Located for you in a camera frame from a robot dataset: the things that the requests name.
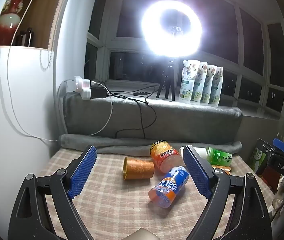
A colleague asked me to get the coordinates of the black power adapter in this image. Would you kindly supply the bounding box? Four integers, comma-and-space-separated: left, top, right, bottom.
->
90, 86, 107, 99

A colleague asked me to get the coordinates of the long white cable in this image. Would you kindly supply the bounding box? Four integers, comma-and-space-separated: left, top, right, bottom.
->
6, 0, 60, 142

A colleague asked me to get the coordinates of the white charging cable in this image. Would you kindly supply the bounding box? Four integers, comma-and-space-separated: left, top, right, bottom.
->
62, 80, 114, 137

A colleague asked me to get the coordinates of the green packet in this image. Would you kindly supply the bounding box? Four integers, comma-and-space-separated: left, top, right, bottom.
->
248, 147, 267, 171

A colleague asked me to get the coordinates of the dark glass bottle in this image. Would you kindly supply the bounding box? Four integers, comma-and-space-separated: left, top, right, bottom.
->
14, 27, 35, 47

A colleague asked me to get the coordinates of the green tea bottle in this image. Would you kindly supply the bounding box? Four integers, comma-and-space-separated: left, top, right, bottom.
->
206, 147, 233, 167

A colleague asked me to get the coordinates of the white green spout pouch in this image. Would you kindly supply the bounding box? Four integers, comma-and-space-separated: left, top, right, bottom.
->
208, 66, 224, 105
191, 62, 209, 103
179, 59, 200, 102
201, 64, 218, 104

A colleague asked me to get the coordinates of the red ceramic vase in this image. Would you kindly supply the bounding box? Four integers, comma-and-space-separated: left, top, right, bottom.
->
0, 0, 30, 46

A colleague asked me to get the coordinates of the grey blanket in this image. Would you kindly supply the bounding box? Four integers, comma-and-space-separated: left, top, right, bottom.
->
59, 92, 244, 155

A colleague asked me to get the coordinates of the beige soft toy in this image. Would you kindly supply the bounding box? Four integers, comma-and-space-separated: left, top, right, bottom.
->
273, 175, 284, 208

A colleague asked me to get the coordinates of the white bead chain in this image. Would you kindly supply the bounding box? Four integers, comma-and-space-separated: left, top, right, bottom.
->
39, 50, 52, 69

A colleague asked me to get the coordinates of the wooden wall shelf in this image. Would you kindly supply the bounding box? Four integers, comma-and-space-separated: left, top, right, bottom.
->
0, 0, 69, 51

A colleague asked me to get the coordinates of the blue label orange soda bottle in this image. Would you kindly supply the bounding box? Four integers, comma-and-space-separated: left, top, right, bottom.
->
148, 166, 190, 208

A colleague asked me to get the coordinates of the checked table cloth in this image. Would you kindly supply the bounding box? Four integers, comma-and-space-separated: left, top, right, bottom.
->
35, 146, 276, 240

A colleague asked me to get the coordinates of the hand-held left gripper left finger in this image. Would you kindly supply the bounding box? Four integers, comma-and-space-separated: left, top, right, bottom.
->
7, 145, 98, 240

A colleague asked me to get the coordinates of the black tripod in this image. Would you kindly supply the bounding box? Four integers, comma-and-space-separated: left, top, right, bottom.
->
156, 57, 176, 101

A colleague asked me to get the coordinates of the orange lidded drink jar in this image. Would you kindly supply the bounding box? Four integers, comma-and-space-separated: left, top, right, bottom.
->
149, 140, 183, 173

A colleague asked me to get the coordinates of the beige rounded object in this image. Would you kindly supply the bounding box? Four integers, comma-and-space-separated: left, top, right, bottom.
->
122, 227, 161, 240

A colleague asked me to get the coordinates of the ring light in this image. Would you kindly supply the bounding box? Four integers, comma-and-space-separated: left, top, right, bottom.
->
141, 0, 203, 57

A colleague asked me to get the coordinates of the white window frame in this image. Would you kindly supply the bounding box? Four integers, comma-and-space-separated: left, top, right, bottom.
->
85, 0, 284, 121

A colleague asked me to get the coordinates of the white plastic bottle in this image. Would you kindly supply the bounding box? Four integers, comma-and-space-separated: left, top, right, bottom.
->
179, 147, 207, 159

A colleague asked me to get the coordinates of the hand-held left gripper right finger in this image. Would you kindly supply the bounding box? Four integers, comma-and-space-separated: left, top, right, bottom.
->
183, 144, 273, 240

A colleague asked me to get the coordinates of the white power strip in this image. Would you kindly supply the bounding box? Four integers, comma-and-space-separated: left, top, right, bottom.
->
74, 76, 92, 101

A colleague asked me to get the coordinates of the orange patterned cup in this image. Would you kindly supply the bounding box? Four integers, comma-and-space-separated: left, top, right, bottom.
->
123, 156, 155, 180

